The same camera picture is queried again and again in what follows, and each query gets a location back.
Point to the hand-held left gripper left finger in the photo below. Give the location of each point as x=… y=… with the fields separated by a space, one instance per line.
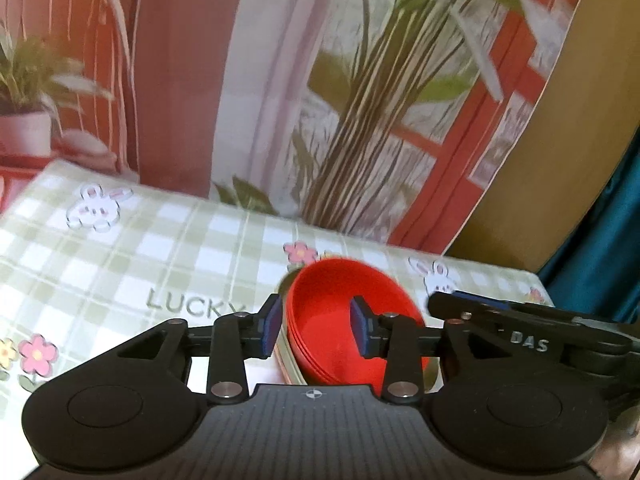
x=270 y=327

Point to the teal curtain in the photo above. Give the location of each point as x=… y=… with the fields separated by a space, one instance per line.
x=600 y=240

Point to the brown wooden board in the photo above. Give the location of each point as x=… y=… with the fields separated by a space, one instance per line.
x=575 y=135

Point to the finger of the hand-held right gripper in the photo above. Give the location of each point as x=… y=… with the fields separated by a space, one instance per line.
x=465 y=305

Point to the checked bunny tablecloth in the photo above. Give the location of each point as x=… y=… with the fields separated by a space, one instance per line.
x=125 y=260

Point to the red bowl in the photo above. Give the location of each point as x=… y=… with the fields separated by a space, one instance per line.
x=330 y=310

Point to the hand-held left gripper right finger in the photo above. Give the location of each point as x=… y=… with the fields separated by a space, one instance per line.
x=358 y=327

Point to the wall poster with plants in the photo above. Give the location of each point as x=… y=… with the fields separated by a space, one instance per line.
x=250 y=85

